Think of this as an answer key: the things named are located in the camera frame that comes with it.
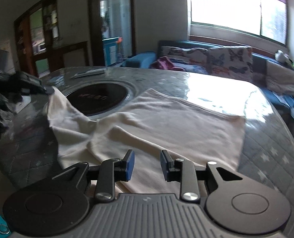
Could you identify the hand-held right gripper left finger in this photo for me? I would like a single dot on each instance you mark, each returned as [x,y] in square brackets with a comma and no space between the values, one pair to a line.
[130,166]

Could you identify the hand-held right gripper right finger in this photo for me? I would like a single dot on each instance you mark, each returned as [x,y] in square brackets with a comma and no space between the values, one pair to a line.
[164,166]

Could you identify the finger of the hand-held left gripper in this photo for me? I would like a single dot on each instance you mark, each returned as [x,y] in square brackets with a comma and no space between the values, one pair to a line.
[49,89]

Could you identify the cream long-sleeve garment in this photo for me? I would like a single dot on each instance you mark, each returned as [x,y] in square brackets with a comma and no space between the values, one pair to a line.
[174,124]

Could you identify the person's left forearm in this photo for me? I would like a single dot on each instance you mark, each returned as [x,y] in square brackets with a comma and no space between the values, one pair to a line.
[0,109]

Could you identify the hanging clothes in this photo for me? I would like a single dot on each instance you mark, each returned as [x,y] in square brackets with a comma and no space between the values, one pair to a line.
[104,26]

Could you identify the grey panel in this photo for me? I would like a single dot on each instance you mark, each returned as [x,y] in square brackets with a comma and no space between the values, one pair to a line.
[3,60]

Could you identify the brown wooden cabinet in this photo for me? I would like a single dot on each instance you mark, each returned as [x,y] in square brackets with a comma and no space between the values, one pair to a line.
[25,42]

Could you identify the round black induction hob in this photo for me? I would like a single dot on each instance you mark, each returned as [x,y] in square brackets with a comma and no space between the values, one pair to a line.
[99,96]

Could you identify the blue toy cabinet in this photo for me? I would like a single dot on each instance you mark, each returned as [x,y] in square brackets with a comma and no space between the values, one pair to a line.
[109,52]

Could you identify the blue corner sofa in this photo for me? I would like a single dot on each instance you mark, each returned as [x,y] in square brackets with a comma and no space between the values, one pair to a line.
[137,60]

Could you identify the pink cloth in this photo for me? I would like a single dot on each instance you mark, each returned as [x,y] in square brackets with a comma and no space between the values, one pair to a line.
[164,63]

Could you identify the grey star quilted table cover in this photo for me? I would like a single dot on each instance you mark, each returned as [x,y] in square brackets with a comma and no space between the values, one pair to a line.
[268,148]

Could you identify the large butterfly print pillow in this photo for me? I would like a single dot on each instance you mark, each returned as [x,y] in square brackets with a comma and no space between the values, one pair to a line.
[228,62]

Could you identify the grey pillow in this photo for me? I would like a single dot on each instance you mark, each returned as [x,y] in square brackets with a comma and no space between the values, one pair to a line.
[281,78]

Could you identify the panda plush toy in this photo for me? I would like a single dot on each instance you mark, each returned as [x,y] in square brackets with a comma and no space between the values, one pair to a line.
[281,55]

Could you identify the window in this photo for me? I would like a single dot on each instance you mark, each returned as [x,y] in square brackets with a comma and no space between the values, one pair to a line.
[223,5]

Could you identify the dark wooden door frame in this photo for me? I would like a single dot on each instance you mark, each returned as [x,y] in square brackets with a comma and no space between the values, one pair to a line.
[93,29]

